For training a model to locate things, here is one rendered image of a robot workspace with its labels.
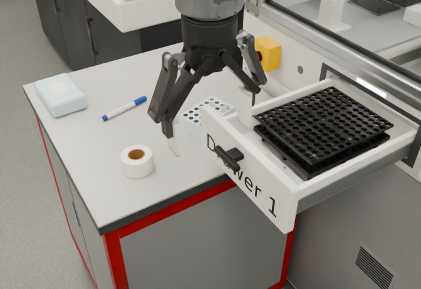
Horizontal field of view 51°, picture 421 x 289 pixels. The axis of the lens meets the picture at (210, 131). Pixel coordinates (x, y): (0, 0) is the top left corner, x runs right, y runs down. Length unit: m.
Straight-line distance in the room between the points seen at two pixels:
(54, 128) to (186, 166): 0.37
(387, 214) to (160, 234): 0.53
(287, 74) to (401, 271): 0.56
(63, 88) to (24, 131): 1.31
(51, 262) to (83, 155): 0.86
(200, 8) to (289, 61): 0.66
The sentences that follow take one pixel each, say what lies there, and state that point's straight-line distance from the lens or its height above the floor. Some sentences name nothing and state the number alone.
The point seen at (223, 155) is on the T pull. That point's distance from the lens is 0.81.
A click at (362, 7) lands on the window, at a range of 1.00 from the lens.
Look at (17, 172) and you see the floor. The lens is 2.31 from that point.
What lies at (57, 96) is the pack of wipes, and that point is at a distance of 1.23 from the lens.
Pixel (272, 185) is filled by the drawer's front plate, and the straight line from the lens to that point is 0.77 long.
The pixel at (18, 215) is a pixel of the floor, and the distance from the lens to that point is 2.09.
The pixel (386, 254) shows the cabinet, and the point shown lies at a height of 0.55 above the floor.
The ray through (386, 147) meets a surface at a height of 0.89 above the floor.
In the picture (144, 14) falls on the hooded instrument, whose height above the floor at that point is 0.85.
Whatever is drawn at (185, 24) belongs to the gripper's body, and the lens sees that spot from 0.59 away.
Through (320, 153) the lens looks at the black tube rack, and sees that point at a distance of 0.85.
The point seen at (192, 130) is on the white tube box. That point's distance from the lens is 1.09.
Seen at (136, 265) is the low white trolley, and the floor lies 0.57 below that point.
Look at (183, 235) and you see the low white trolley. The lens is 1.08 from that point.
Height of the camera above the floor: 1.44
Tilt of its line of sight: 38 degrees down
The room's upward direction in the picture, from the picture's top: straight up
